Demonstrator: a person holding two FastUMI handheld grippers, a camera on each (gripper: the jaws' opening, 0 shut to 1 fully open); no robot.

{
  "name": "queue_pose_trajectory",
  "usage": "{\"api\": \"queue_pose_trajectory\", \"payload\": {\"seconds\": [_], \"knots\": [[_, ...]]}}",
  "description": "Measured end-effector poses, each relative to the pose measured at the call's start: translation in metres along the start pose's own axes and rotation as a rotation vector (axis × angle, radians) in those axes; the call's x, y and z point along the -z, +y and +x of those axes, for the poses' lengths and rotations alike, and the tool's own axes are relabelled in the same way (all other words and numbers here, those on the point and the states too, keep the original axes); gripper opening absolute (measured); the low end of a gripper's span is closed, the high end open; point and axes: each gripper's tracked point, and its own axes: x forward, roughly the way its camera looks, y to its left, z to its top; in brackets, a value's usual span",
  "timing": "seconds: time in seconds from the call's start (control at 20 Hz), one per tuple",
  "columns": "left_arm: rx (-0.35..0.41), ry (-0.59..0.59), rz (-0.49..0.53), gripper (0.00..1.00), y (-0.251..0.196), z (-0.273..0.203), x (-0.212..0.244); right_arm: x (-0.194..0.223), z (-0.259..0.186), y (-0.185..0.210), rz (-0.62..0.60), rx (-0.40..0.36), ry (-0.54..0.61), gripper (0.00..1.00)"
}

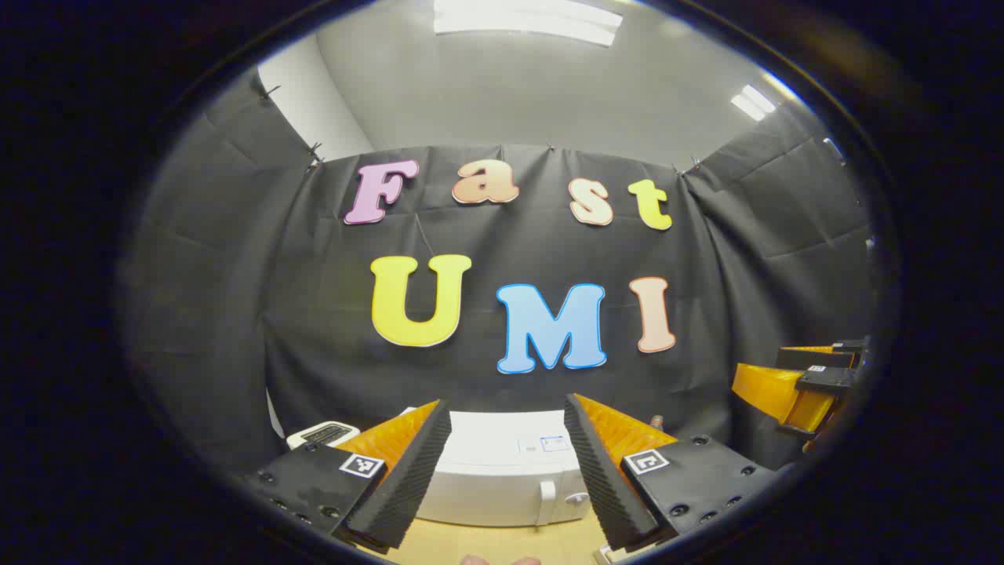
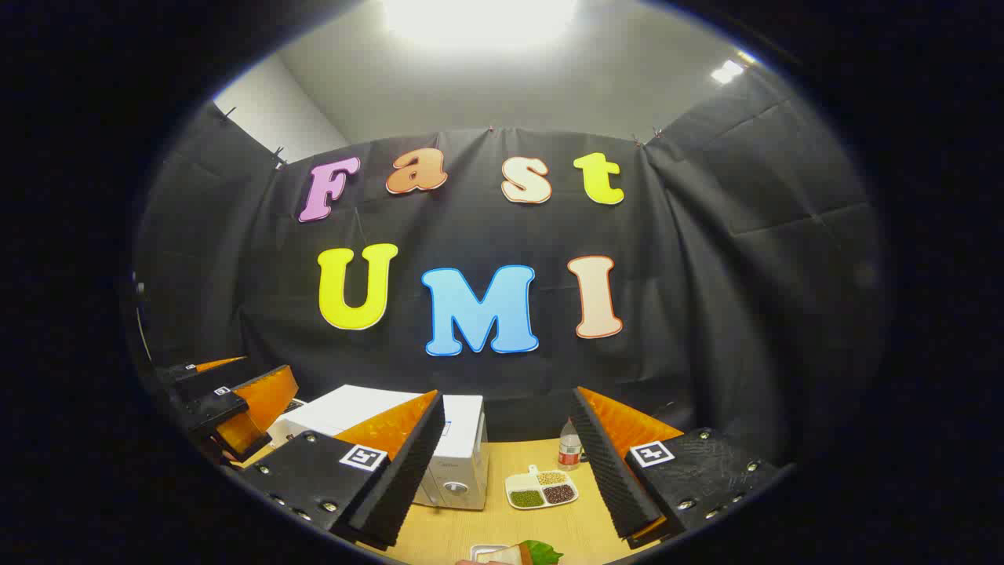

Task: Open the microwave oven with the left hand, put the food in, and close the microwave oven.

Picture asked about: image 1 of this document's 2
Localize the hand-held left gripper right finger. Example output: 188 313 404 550
563 392 785 552

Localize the white microwave oven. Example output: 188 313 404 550
398 408 597 528

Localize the black backdrop cloth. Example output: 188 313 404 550
125 69 879 479

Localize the white toaster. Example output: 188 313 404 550
286 421 362 451

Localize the long ceiling light panel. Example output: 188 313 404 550
433 0 624 47

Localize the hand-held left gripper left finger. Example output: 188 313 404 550
245 399 453 555

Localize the small ceiling light panel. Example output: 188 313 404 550
730 84 778 122

